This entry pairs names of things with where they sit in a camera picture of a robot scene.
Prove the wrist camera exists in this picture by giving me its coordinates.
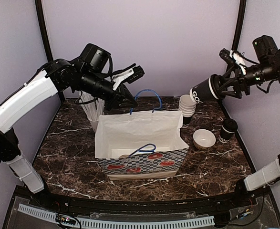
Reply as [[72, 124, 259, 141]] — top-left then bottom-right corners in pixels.
[[219, 48, 247, 75], [111, 63, 145, 91]]

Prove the right black frame post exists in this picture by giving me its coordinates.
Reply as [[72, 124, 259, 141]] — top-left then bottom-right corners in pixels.
[[221, 0, 247, 87]]

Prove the white cable duct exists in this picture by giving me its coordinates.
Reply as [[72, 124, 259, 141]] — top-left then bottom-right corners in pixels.
[[17, 204, 215, 229]]

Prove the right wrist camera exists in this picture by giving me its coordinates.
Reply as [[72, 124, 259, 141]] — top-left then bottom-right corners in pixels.
[[219, 48, 247, 75]]

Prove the cardboard cup carrier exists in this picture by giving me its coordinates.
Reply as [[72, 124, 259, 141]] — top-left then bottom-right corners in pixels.
[[119, 154, 139, 159]]

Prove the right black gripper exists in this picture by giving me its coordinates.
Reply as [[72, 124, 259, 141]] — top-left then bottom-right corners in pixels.
[[218, 60, 280, 98]]

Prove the left black frame post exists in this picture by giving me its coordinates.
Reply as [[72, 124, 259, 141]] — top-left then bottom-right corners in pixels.
[[35, 0, 55, 71]]

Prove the white cup holding straws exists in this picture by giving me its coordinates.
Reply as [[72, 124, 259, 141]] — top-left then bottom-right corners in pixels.
[[89, 118, 99, 132]]

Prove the white ceramic bowl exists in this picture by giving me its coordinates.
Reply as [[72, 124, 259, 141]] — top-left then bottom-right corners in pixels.
[[193, 129, 216, 150]]

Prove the black frame post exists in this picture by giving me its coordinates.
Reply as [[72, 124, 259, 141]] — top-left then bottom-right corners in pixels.
[[221, 0, 247, 87], [35, 0, 55, 71]]

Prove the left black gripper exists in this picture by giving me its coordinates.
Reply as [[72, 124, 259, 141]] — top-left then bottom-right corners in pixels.
[[78, 68, 138, 111]]

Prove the stack of paper cups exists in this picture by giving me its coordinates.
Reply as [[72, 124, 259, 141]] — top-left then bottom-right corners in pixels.
[[178, 94, 197, 126]]

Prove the blue checkered paper bag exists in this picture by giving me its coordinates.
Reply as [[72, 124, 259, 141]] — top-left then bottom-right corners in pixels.
[[94, 89, 190, 181]]

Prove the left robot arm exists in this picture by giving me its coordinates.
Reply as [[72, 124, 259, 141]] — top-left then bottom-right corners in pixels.
[[0, 43, 144, 208]]

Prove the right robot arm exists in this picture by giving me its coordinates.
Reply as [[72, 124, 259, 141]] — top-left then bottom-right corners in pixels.
[[225, 35, 280, 207]]

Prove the wrapped white straws bundle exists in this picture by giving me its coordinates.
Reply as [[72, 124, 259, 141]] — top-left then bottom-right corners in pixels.
[[79, 92, 104, 121]]

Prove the black paper coffee cup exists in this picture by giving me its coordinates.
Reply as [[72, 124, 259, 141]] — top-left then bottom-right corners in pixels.
[[218, 126, 235, 144]]

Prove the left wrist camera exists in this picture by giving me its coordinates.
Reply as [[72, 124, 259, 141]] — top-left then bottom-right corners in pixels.
[[111, 63, 145, 91]]

